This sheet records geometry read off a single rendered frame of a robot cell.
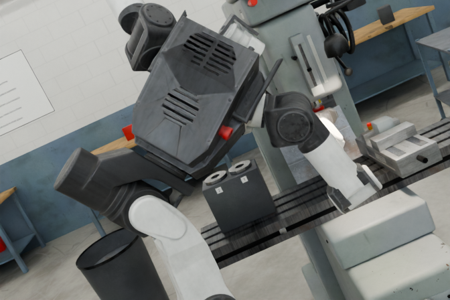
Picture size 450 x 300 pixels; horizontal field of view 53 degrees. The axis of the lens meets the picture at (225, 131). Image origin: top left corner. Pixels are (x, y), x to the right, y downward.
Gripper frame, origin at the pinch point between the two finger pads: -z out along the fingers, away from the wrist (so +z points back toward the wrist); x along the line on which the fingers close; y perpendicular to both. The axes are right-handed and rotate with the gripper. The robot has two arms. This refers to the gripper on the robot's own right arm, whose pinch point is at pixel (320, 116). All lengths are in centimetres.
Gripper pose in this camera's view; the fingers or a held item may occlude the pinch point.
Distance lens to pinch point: 169.5
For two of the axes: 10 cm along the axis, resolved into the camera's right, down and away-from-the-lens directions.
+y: 4.1, 8.9, 2.1
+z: -2.4, 3.2, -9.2
